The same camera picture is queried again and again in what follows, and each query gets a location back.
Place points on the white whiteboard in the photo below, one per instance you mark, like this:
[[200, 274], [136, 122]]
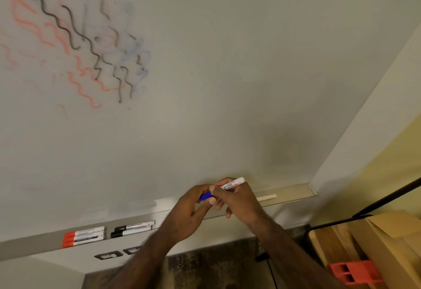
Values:
[[230, 101]]

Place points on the red whiteboard marker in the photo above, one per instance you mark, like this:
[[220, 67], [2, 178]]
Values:
[[70, 234], [68, 240], [67, 245]]

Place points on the black wall outlet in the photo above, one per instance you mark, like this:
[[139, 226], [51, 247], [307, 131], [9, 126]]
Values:
[[108, 255], [131, 250]]

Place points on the red plastic holder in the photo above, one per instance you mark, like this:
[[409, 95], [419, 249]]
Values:
[[361, 272]]

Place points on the green whiteboard marker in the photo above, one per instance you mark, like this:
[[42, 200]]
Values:
[[266, 197]]

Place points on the person's right hand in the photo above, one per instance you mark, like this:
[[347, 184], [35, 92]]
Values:
[[243, 203]]

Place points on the metal marker tray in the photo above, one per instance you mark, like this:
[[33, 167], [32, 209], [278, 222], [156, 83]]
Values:
[[33, 244]]

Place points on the person's right forearm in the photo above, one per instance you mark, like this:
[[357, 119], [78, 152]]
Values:
[[296, 262]]

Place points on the person's left forearm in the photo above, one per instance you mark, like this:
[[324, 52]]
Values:
[[141, 265]]

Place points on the brown cardboard box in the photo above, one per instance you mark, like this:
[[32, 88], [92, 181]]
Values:
[[388, 249]]

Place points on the blue whiteboard marker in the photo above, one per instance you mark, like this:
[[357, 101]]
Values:
[[236, 183]]

